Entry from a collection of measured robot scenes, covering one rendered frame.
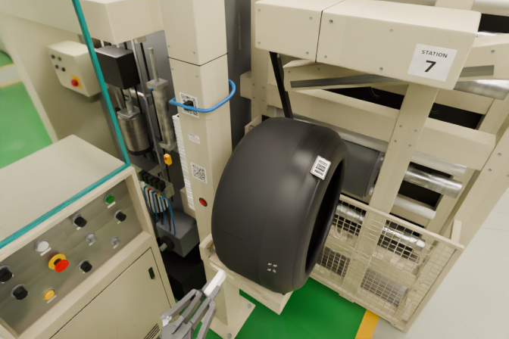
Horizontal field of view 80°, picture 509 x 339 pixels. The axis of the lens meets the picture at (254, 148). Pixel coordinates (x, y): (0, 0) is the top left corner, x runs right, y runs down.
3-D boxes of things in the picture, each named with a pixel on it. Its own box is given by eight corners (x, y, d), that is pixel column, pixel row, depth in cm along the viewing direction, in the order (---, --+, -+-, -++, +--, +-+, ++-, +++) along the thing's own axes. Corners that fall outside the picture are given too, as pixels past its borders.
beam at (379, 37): (252, 49, 104) (252, 1, 95) (288, 32, 121) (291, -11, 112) (451, 93, 77) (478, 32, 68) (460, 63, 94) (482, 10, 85)
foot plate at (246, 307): (196, 318, 188) (195, 316, 187) (223, 284, 206) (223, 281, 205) (230, 344, 176) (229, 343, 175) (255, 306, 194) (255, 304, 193)
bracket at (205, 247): (201, 259, 126) (198, 245, 120) (253, 201, 153) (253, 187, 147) (207, 263, 125) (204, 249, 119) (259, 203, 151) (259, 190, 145)
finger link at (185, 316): (177, 340, 71) (173, 336, 71) (206, 297, 77) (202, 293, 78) (173, 334, 68) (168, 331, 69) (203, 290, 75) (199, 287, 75)
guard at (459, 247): (260, 247, 195) (262, 164, 153) (262, 245, 196) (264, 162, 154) (407, 331, 155) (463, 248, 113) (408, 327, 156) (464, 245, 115)
